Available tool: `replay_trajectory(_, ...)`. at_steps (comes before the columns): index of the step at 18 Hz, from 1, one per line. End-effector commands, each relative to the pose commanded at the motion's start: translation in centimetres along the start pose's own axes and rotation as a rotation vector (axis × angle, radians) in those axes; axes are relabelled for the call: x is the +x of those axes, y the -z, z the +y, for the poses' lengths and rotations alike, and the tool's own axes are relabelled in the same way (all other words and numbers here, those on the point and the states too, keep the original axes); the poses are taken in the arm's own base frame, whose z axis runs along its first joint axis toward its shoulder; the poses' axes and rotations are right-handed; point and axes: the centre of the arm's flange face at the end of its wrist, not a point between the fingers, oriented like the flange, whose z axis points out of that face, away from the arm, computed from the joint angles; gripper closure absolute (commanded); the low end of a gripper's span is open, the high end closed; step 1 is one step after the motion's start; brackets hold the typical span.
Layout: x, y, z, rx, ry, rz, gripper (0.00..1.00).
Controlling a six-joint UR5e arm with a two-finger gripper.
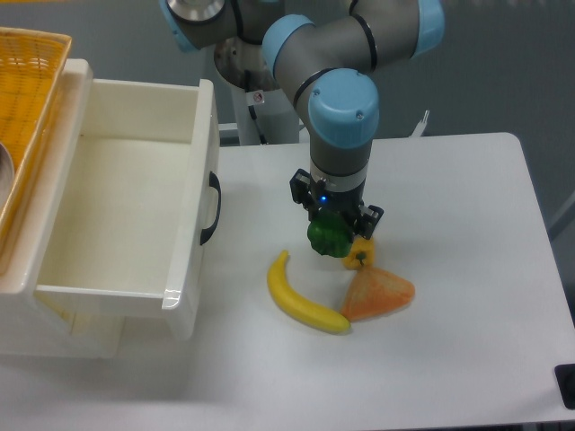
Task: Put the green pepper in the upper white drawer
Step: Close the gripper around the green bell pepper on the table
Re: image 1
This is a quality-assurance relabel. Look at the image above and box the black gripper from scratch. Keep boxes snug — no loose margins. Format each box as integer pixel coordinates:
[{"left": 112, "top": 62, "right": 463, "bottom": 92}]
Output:
[{"left": 289, "top": 169, "right": 385, "bottom": 238}]

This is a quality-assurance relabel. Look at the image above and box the green bell pepper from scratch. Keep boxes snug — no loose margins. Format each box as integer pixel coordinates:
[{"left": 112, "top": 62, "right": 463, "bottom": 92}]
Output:
[{"left": 306, "top": 209, "right": 354, "bottom": 258}]

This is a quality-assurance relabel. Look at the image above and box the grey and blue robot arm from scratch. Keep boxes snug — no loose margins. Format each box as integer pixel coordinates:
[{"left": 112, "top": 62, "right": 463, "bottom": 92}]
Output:
[{"left": 160, "top": 1, "right": 445, "bottom": 239}]

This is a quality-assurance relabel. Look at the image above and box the yellow bell pepper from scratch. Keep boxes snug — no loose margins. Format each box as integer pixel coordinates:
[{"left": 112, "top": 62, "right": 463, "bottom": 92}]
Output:
[{"left": 341, "top": 236, "right": 376, "bottom": 270}]

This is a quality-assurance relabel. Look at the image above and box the open upper white drawer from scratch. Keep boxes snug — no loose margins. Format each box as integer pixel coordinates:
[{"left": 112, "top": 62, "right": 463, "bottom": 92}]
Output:
[{"left": 49, "top": 80, "right": 219, "bottom": 339}]

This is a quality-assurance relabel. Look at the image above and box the white drawer cabinet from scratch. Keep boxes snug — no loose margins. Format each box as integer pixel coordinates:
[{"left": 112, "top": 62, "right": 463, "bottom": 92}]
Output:
[{"left": 1, "top": 59, "right": 124, "bottom": 358}]

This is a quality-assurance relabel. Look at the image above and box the orange triangular fruit slice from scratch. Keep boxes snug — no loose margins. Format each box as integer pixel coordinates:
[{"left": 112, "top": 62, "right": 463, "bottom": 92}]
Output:
[{"left": 341, "top": 266, "right": 415, "bottom": 321}]

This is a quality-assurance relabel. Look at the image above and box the yellow banana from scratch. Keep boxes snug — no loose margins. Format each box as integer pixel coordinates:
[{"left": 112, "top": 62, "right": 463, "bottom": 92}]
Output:
[{"left": 267, "top": 250, "right": 351, "bottom": 334}]

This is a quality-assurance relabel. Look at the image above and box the black table socket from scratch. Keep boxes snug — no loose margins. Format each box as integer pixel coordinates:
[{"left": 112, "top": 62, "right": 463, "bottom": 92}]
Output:
[{"left": 554, "top": 364, "right": 575, "bottom": 410}]

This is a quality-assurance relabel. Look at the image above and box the metal bowl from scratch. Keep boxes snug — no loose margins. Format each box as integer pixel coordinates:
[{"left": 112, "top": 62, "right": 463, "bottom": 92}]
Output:
[{"left": 0, "top": 144, "right": 15, "bottom": 208}]

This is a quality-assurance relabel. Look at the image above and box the yellow woven basket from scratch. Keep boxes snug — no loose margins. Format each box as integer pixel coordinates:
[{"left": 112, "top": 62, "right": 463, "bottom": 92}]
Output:
[{"left": 1, "top": 27, "right": 72, "bottom": 244}]

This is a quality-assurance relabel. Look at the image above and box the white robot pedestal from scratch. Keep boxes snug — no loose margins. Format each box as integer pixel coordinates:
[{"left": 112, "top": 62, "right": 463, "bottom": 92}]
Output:
[{"left": 214, "top": 38, "right": 311, "bottom": 147}]

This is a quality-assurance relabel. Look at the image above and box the white cable plug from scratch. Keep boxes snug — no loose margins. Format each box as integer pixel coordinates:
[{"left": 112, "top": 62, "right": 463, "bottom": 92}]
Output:
[{"left": 411, "top": 110, "right": 430, "bottom": 137}]

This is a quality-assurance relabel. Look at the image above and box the black drawer handle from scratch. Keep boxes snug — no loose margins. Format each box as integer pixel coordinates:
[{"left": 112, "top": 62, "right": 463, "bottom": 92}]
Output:
[{"left": 199, "top": 171, "right": 222, "bottom": 246}]

